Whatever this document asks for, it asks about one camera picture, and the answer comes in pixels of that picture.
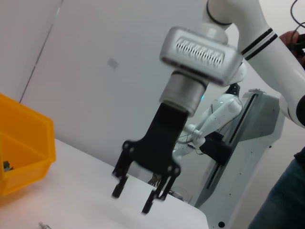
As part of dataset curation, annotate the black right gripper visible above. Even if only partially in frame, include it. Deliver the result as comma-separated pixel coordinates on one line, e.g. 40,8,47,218
111,102,189,215

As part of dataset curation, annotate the green plastic wrapper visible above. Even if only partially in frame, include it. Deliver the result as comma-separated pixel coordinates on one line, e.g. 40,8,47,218
2,161,15,172

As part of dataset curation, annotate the bystander hand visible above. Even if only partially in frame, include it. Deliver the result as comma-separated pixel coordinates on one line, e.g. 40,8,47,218
278,30,301,52

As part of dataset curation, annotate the white idle humanoid robot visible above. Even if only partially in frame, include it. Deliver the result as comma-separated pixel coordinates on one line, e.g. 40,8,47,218
173,62,247,160

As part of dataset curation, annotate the yellow plastic storage bin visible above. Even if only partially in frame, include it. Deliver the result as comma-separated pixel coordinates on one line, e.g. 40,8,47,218
0,93,57,197

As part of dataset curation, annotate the white grey robot lift stand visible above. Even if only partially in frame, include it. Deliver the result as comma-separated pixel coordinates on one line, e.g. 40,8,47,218
190,88,286,229

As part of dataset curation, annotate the person in blue jeans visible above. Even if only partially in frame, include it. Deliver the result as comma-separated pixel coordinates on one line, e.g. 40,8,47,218
247,146,305,229

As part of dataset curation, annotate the black handheld controller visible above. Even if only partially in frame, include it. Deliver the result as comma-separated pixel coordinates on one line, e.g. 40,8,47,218
289,33,305,58

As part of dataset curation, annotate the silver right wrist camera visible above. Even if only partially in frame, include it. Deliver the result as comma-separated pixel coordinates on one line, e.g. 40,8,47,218
159,26,243,87

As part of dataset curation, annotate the black hanging cable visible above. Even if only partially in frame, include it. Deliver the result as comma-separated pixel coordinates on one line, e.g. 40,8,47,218
289,0,305,36

